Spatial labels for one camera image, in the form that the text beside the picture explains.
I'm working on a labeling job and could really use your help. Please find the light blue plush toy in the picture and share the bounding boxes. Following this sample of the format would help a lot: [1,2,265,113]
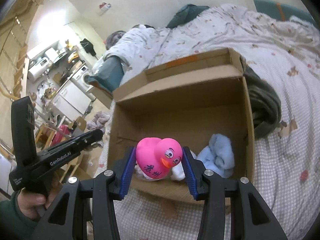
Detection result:
[191,134,235,178]

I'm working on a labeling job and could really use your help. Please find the pink rubber duck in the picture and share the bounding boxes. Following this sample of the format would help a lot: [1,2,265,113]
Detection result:
[136,137,183,179]

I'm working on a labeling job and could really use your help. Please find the grey ruffled scrunchie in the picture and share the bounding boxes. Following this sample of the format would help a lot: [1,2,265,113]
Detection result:
[86,111,110,133]

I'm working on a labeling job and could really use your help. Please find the green sleeve left forearm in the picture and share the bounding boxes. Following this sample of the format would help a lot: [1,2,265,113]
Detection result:
[0,191,37,239]

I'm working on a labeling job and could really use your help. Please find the left hand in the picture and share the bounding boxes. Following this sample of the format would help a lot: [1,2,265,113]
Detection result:
[17,177,62,221]

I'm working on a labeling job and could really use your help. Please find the pink red bag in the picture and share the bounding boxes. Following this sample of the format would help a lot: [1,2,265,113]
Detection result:
[51,125,72,145]

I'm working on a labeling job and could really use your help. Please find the small cardboard box on floor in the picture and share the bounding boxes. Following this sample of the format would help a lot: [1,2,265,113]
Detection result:
[68,116,87,132]

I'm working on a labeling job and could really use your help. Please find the white cabinet drawers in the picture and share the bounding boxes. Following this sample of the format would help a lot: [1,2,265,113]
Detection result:
[50,81,92,120]

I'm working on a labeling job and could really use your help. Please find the brown cardboard box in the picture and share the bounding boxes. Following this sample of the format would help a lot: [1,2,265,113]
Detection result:
[107,47,256,205]

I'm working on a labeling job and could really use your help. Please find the dark grey folded blanket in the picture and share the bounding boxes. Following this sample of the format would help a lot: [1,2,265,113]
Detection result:
[240,58,281,140]

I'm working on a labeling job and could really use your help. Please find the white washing machine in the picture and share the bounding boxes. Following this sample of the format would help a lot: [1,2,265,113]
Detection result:
[71,64,92,94]

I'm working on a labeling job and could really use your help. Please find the white kitchen appliance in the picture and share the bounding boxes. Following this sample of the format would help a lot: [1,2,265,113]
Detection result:
[28,57,50,82]

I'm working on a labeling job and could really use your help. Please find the black hanging bag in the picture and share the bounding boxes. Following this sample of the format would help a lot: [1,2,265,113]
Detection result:
[80,38,97,56]

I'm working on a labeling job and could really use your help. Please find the white patterned duvet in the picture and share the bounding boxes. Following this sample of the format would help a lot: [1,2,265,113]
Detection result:
[93,4,319,239]

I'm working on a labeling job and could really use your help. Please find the dark green cushion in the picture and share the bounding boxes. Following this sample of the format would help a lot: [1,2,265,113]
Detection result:
[167,4,210,29]

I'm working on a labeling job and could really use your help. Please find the teal pillow at headboard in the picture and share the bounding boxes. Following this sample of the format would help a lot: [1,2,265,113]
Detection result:
[253,0,316,25]

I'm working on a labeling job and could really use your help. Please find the teal bed frame corner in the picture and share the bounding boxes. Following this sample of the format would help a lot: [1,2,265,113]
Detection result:
[85,56,124,93]

